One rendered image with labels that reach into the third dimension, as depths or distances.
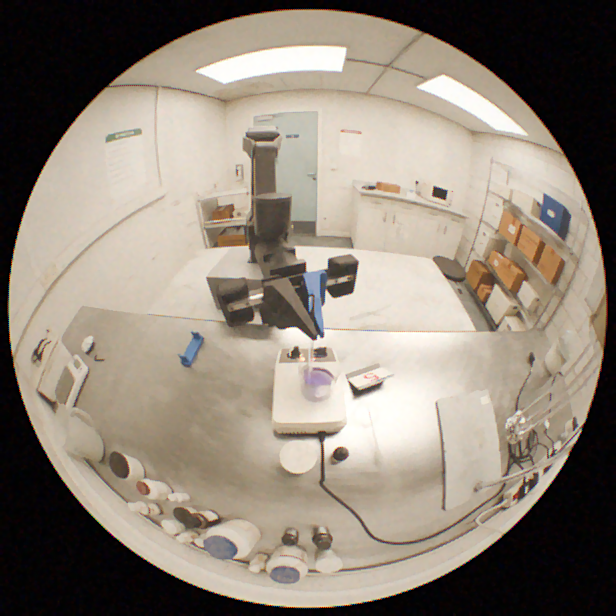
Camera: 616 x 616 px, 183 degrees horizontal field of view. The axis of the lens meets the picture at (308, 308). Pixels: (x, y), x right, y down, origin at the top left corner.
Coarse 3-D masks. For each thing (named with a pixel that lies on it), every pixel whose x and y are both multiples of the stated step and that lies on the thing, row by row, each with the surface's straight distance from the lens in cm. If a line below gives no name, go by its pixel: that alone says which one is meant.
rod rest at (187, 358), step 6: (192, 330) 59; (198, 336) 59; (192, 342) 60; (198, 342) 59; (192, 348) 59; (198, 348) 59; (180, 354) 56; (186, 354) 58; (192, 354) 57; (180, 360) 58; (186, 360) 56; (192, 360) 57
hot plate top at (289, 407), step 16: (288, 368) 39; (288, 384) 37; (336, 384) 37; (288, 400) 36; (304, 400) 36; (336, 400) 36; (288, 416) 35; (304, 416) 35; (320, 416) 35; (336, 416) 35
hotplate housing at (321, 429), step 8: (280, 352) 47; (344, 400) 39; (272, 408) 38; (272, 416) 38; (272, 424) 37; (280, 424) 37; (288, 424) 36; (296, 424) 36; (304, 424) 36; (312, 424) 36; (320, 424) 36; (328, 424) 37; (336, 424) 37; (344, 424) 37; (280, 432) 41; (288, 432) 41; (296, 432) 41; (304, 432) 41; (312, 432) 41; (320, 432) 39; (328, 432) 42; (320, 440) 40
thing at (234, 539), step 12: (216, 528) 37; (228, 528) 37; (240, 528) 39; (252, 528) 43; (204, 540) 36; (216, 540) 35; (228, 540) 35; (240, 540) 36; (252, 540) 40; (216, 552) 36; (228, 552) 35; (240, 552) 37
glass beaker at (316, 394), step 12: (300, 360) 31; (324, 360) 33; (336, 360) 31; (300, 372) 33; (336, 372) 33; (300, 384) 32; (312, 384) 28; (324, 384) 28; (312, 396) 32; (324, 396) 33
